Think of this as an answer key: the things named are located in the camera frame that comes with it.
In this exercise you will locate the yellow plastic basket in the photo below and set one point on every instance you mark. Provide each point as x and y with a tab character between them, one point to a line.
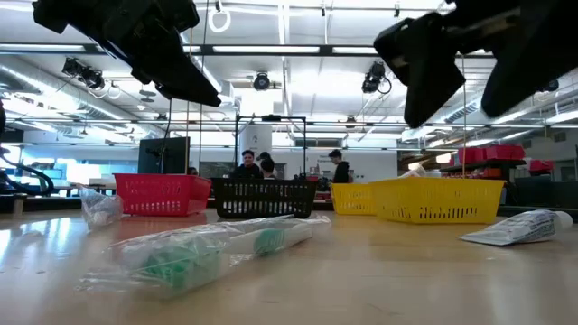
435	199
350	198

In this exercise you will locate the black monitor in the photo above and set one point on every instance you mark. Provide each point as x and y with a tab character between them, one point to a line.
149	158

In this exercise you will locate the pink packaged toothbrush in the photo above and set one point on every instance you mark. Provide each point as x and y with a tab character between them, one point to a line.
415	172

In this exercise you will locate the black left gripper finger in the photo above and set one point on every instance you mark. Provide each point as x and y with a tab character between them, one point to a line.
176	67

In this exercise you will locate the red storage bin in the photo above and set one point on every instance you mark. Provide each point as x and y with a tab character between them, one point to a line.
472	155
506	152
542	166

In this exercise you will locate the black ceiling camera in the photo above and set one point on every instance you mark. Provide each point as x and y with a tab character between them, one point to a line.
86	74
262	82
372	81

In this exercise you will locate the red plastic basket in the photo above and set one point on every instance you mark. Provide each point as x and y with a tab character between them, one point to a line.
160	194

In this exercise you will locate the person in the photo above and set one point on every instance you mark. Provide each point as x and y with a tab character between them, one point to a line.
247	167
192	171
341	169
268	168

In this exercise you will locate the black plastic basket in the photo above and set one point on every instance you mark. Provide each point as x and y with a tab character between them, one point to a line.
264	198

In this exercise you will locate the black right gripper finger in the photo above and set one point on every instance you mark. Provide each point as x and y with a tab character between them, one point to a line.
519	81
424	67

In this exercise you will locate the white toothpaste tube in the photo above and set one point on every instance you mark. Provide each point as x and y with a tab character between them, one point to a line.
519	228

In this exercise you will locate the blue white packaged toothbrush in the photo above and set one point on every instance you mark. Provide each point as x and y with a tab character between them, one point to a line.
101	210

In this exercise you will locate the green white packaged toothbrush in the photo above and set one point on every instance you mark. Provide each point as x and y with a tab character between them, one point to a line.
268	241

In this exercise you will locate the silver ventilation duct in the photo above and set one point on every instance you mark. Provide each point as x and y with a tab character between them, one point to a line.
460	113

